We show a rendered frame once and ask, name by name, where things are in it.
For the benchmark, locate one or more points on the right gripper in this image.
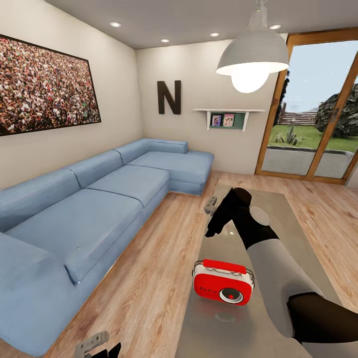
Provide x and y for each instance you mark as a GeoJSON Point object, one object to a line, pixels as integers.
{"type": "Point", "coordinates": [216, 224]}

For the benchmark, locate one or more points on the picture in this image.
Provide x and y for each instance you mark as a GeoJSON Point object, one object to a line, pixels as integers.
{"type": "Point", "coordinates": [43, 89]}
{"type": "Point", "coordinates": [216, 119]}
{"type": "Point", "coordinates": [228, 119]}

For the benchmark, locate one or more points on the sofa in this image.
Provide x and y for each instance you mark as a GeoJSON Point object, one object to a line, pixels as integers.
{"type": "Point", "coordinates": [62, 232]}

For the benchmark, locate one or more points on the radio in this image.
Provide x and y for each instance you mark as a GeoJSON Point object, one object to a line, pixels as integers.
{"type": "Point", "coordinates": [222, 281]}

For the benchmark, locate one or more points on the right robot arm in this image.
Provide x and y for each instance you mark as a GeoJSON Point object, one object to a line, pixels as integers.
{"type": "Point", "coordinates": [294, 303]}

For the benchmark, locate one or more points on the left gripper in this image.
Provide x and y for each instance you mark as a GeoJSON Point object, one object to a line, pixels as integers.
{"type": "Point", "coordinates": [111, 354]}

